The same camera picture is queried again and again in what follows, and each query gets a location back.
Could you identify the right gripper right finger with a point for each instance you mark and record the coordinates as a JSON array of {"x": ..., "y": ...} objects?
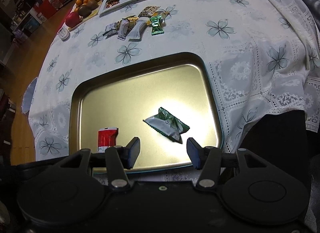
[{"x": 207, "y": 160}]

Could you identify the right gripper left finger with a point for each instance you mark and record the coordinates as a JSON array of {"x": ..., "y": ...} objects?
[{"x": 118, "y": 159}]

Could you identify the white black text packet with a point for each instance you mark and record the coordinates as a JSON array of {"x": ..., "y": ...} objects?
[{"x": 110, "y": 30}]

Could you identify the green candy packet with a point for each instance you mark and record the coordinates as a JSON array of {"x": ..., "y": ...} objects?
[{"x": 156, "y": 24}]

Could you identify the red white snack packet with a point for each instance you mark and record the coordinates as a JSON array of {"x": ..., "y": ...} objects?
[{"x": 107, "y": 138}]

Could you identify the green white snack packet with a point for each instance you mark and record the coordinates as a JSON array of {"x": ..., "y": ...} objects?
[{"x": 167, "y": 125}]

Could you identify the gold metal tray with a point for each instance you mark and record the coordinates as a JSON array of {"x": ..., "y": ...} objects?
[{"x": 126, "y": 97}]

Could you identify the blue chair seat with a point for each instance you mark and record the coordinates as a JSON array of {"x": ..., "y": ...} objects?
[{"x": 28, "y": 96}]

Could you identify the grey white long packet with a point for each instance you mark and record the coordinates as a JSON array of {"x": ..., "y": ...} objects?
[{"x": 135, "y": 33}]

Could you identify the white floral tablecloth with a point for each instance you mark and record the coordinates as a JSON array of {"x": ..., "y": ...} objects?
[{"x": 261, "y": 57}]

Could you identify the yellow green snack packet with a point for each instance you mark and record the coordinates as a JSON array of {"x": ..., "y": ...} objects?
[{"x": 134, "y": 19}]

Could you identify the red apple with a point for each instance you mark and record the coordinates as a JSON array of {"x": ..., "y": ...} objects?
[{"x": 72, "y": 19}]

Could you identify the yellow fruit tray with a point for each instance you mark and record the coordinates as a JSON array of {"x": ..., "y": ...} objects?
[{"x": 78, "y": 3}]

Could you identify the brown heart pattern packet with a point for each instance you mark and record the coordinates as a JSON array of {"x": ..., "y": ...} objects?
[{"x": 148, "y": 11}]

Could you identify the brown kiwi front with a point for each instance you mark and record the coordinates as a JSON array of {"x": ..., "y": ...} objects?
[{"x": 84, "y": 11}]

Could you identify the white rectangular plate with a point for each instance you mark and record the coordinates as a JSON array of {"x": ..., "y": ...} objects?
[{"x": 103, "y": 10}]

